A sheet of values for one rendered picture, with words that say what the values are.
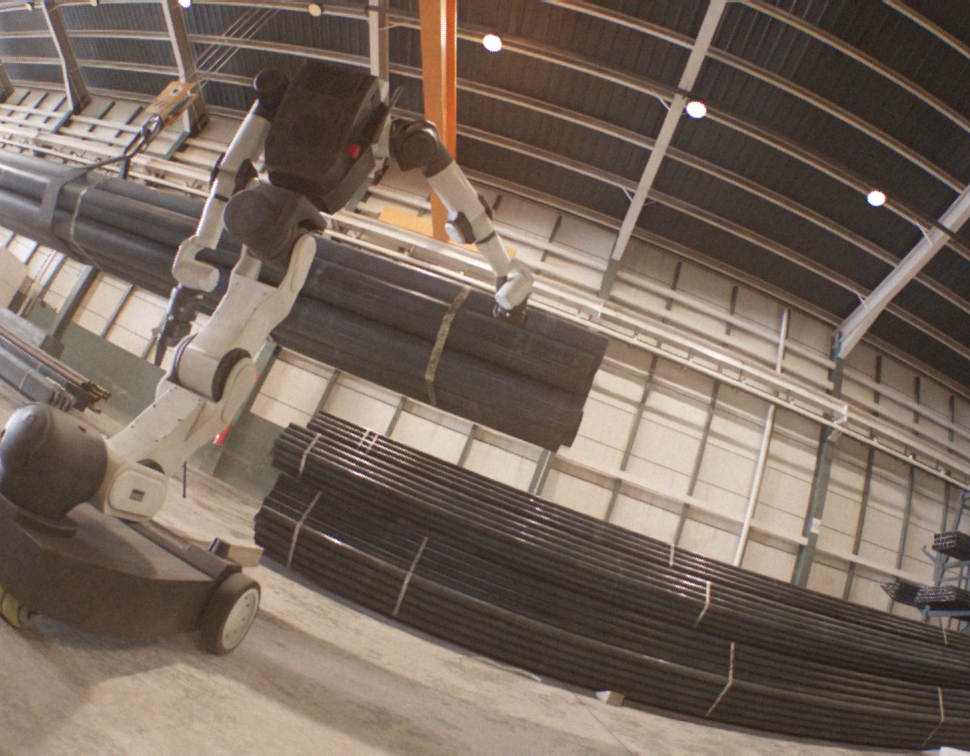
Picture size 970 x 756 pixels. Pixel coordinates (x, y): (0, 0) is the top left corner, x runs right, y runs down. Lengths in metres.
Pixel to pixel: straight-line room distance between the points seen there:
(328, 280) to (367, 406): 8.84
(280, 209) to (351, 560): 2.12
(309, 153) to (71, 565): 0.98
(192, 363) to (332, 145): 0.59
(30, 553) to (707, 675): 3.07
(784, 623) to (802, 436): 9.60
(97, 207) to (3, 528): 2.30
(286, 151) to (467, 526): 2.29
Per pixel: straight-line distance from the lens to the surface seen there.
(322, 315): 2.20
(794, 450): 12.82
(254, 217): 1.23
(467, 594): 2.94
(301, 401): 11.28
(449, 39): 8.26
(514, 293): 1.63
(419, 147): 1.39
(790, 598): 4.28
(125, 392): 13.06
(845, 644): 3.99
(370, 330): 2.12
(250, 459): 11.17
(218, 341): 1.30
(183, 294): 1.51
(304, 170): 1.32
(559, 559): 3.10
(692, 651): 3.28
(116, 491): 1.07
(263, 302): 1.33
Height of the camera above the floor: 0.42
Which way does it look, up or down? 19 degrees up
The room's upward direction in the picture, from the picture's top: 23 degrees clockwise
